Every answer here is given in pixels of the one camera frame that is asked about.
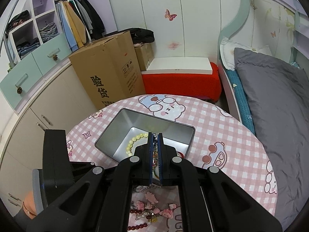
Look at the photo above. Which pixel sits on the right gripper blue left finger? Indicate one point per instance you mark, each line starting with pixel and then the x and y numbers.
pixel 151 156

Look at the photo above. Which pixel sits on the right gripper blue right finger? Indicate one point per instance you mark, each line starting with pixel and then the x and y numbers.
pixel 160 163

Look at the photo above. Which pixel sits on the red gold knot charm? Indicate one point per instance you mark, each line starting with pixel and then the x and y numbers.
pixel 179 154

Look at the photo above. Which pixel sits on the person's left hand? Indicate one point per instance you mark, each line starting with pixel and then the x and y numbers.
pixel 29 205

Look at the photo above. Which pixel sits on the pink bunny hair clip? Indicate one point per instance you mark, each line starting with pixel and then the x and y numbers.
pixel 150 197

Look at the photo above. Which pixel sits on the pink checkered tablecloth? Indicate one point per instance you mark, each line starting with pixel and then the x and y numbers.
pixel 219 140

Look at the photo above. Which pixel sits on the beige lower cabinet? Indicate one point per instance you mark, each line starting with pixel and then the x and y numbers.
pixel 61 103

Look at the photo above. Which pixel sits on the red storage bench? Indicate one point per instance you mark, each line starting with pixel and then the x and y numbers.
pixel 202 86

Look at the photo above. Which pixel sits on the large cardboard box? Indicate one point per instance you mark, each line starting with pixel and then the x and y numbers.
pixel 109 70

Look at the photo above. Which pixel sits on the small cardboard box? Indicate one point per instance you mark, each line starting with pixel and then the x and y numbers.
pixel 144 55

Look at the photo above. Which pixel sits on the white board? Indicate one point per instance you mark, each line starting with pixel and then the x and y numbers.
pixel 179 65

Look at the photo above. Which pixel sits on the teal bed sheet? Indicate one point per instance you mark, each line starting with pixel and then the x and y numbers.
pixel 241 99

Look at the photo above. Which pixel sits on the black clothing pile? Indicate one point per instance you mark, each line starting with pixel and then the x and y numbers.
pixel 138 35

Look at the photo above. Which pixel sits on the white pillow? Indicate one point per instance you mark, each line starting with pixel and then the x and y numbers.
pixel 227 47

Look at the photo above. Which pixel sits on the grey duvet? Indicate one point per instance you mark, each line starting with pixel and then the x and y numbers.
pixel 277 95

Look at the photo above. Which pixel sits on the hanging clothes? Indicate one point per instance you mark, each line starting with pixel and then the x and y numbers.
pixel 80 22

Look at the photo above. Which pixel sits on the purple shelf wardrobe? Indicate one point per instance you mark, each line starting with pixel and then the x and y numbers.
pixel 35 44

